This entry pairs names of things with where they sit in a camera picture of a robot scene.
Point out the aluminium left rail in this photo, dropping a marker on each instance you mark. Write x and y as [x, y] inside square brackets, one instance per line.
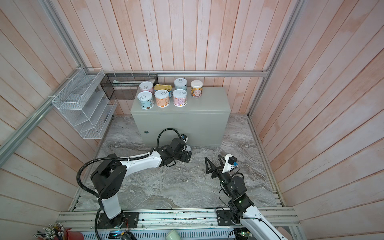
[14, 141]

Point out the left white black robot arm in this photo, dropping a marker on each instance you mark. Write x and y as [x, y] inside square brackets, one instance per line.
[108, 177]

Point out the small orange can white lid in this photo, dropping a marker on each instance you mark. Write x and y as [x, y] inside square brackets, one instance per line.
[196, 88]

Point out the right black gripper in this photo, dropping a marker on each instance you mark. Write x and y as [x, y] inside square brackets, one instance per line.
[214, 169]

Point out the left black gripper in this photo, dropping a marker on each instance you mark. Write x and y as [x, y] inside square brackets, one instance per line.
[184, 154]

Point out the white wire mesh shelf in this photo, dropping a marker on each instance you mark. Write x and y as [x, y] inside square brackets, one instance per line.
[84, 104]

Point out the aluminium right post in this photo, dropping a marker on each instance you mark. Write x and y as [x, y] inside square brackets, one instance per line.
[277, 36]

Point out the grey metal cabinet counter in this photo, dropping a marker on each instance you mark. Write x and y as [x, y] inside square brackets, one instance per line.
[203, 120]

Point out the pink label can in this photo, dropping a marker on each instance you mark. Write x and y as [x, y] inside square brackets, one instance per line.
[147, 87]

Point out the black mesh wall basket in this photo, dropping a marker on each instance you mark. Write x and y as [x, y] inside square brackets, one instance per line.
[124, 87]

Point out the aluminium rail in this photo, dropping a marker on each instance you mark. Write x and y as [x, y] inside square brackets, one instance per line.
[243, 73]
[14, 141]
[166, 219]

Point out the teal label can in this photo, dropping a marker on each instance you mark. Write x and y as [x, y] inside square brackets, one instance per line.
[145, 100]

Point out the orange label pull-tab can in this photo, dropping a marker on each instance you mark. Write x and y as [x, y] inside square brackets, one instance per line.
[162, 98]

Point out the aluminium back rail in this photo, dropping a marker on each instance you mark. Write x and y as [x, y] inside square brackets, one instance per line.
[243, 73]

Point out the red cup with tools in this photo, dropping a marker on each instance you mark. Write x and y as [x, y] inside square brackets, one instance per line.
[58, 232]

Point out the aluminium front rail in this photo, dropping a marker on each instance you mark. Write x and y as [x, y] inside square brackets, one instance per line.
[166, 219]

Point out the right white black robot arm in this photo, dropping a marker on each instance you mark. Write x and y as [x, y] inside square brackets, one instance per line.
[243, 210]

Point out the white cup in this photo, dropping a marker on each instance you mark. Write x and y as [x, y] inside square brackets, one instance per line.
[173, 235]

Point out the blue label can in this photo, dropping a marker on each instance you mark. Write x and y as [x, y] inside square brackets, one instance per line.
[180, 83]

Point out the red label can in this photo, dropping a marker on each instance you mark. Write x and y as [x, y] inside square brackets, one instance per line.
[180, 97]

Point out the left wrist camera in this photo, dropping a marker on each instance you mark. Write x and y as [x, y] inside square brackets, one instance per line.
[184, 138]

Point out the gold rectangular tin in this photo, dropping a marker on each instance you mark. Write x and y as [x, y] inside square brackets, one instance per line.
[169, 88]

